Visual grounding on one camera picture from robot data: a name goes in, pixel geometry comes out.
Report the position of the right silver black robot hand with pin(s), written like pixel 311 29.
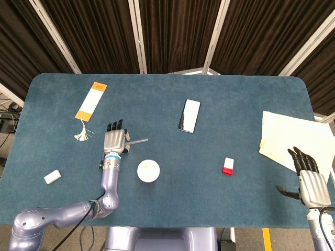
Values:
pixel 314 188

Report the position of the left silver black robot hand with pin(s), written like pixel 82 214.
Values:
pixel 114 141

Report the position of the right purple-grey robot arm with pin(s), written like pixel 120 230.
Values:
pixel 323 230

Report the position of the left purple-grey robot arm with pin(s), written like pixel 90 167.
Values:
pixel 110 180

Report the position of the white round container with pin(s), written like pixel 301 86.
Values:
pixel 148 170

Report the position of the orange white bookmark with tassel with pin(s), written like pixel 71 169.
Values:
pixel 91 101

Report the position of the stack of pale yellow paper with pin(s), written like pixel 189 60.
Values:
pixel 293 136

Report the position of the yellow floor tape strip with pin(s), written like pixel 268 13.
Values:
pixel 266 239

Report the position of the small white eraser block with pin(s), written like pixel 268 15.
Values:
pixel 53 177

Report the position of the black smartphone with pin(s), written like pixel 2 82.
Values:
pixel 190 115

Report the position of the red and white small box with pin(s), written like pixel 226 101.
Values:
pixel 228 166

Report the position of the blue felt table mat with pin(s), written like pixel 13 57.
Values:
pixel 199 198

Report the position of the black box on floor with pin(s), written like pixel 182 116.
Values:
pixel 227 246

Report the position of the brown curtain partition panel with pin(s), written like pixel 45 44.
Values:
pixel 322 78
pixel 261 34
pixel 21 47
pixel 99 34
pixel 178 34

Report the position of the purple-grey robot torso base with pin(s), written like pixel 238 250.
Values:
pixel 161 239

